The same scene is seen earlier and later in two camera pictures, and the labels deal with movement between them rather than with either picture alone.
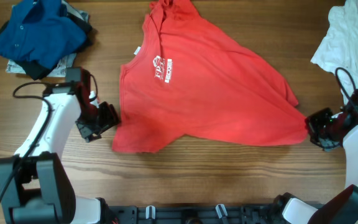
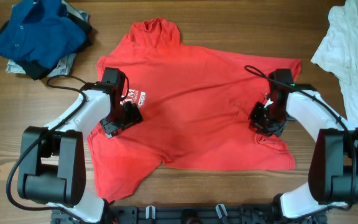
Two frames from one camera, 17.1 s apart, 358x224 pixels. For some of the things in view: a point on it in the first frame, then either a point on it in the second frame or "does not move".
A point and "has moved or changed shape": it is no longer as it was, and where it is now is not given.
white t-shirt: x=344 y=47 does not move
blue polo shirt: x=38 y=30 does not move
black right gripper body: x=322 y=130 -> x=262 y=118
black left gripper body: x=97 y=123 -> x=117 y=125
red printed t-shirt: x=188 y=78 has moved or changed shape
